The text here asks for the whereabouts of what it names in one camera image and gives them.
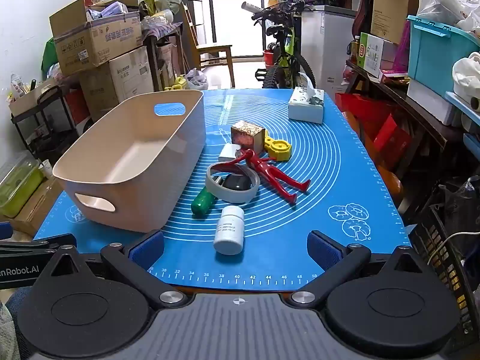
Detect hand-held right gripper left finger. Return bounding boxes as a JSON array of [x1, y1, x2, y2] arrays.
[[34, 229, 189, 310]]

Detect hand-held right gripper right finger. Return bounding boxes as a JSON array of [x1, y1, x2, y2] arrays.
[[287, 230, 439, 308]]

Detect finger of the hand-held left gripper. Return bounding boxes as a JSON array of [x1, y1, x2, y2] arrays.
[[0, 233, 78, 250]]

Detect green plastic bottle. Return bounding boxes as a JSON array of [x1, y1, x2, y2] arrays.
[[191, 187, 219, 217]]

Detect beige plastic storage basket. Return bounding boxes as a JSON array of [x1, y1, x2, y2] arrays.
[[52, 90, 205, 233]]

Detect red figure toy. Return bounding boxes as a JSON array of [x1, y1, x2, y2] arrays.
[[210, 149, 311, 205]]

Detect flat brown cardboard box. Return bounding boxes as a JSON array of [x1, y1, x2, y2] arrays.
[[7, 177, 69, 238]]

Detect green lidded food container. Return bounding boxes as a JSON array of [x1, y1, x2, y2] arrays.
[[0, 153, 45, 219]]

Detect blue silicone mat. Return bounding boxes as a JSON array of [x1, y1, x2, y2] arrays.
[[33, 89, 412, 292]]

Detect white pill bottle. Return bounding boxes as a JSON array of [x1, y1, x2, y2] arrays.
[[213, 205, 245, 256]]

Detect yellow toy gear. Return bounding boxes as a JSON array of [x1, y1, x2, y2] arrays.
[[264, 136, 292, 162]]

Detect black earbud case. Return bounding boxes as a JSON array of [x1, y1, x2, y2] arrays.
[[221, 174, 253, 193]]

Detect black metal cart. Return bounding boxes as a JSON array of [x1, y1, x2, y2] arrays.
[[10, 82, 77, 163]]

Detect black plastic crate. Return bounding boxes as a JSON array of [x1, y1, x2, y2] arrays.
[[406, 203, 480, 343]]

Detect white charger plug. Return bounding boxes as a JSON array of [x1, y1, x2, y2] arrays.
[[218, 143, 244, 162]]

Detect brown patterned cube box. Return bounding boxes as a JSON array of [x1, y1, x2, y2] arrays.
[[230, 120, 266, 154]]

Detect red gift bags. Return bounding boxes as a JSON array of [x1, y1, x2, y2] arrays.
[[335, 91, 414, 167]]

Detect small cardboard box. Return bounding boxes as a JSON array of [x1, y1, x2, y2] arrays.
[[8, 78, 58, 118]]

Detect white floral tissue box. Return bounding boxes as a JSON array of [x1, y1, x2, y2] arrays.
[[287, 72, 325, 125]]

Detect dark wooden side table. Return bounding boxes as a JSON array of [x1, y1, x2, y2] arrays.
[[344, 59, 480, 205]]

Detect yellow plastic toy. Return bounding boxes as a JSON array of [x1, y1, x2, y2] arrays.
[[164, 76, 189, 92]]

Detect grey plastic bag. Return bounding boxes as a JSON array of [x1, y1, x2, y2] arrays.
[[185, 68, 209, 91]]

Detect white foam box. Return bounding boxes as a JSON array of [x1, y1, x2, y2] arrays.
[[406, 78, 459, 127]]

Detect green black bicycle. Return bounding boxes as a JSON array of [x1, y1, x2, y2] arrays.
[[241, 1, 318, 91]]

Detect white chest freezer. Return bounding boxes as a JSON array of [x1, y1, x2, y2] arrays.
[[299, 4, 358, 100]]

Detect green white carton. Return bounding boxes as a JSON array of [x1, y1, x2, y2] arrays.
[[356, 32, 399, 80]]

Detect open cardboard box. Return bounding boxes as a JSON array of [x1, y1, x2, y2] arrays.
[[49, 0, 143, 77]]

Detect wooden chair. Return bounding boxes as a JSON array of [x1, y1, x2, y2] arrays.
[[181, 1, 236, 88]]

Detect teal plastic storage bin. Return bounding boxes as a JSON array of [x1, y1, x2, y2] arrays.
[[406, 15, 480, 93]]

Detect tall brown cardboard sheet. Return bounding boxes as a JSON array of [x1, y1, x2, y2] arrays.
[[370, 0, 420, 44]]

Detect grey tape ring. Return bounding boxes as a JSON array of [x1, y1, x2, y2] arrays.
[[205, 162, 261, 203]]

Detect white cable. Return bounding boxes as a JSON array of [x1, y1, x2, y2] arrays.
[[427, 230, 480, 264]]

